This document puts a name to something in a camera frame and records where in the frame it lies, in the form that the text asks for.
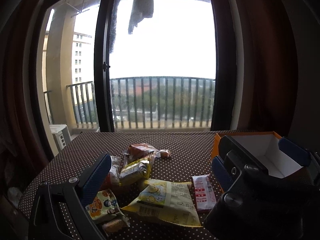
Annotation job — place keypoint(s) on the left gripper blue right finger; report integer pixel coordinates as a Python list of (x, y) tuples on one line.
[(221, 174)]

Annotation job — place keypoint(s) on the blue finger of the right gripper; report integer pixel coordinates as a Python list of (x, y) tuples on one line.
[(236, 159), (304, 157)]

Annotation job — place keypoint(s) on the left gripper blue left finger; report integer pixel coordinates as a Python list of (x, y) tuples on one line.
[(81, 193)]

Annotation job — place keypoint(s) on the white red sachet packet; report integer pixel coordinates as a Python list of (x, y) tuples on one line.
[(204, 193)]

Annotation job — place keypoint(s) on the orange cardboard box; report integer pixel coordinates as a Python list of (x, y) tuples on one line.
[(265, 147)]

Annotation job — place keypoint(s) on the cartoon character small snack pack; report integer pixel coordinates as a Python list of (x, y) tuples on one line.
[(104, 207)]

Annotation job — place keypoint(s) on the red white snack bag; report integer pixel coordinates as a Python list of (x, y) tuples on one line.
[(112, 179)]

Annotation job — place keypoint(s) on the yellow cartoon snack bag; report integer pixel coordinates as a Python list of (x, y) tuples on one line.
[(167, 201)]

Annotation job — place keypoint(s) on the olive yellow snack bag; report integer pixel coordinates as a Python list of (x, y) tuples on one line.
[(136, 170)]

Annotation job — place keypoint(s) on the orange pastry clear wrapper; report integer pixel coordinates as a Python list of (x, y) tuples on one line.
[(115, 225)]

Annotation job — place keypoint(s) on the white air conditioner unit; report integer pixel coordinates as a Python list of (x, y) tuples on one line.
[(61, 135)]

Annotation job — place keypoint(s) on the red brown snack wrapper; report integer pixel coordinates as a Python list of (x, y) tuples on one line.
[(137, 151)]

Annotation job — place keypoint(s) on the small wrapped candy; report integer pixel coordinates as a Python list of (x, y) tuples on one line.
[(164, 154)]

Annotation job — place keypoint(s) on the red brown curtain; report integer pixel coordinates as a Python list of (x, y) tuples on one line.
[(278, 55)]

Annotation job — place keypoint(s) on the balcony metal railing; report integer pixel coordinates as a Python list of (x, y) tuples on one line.
[(152, 102)]

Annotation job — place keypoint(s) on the grey hanging cloth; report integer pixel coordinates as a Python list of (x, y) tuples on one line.
[(141, 9)]

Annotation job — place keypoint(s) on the black window frame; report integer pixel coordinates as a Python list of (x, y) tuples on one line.
[(225, 86)]

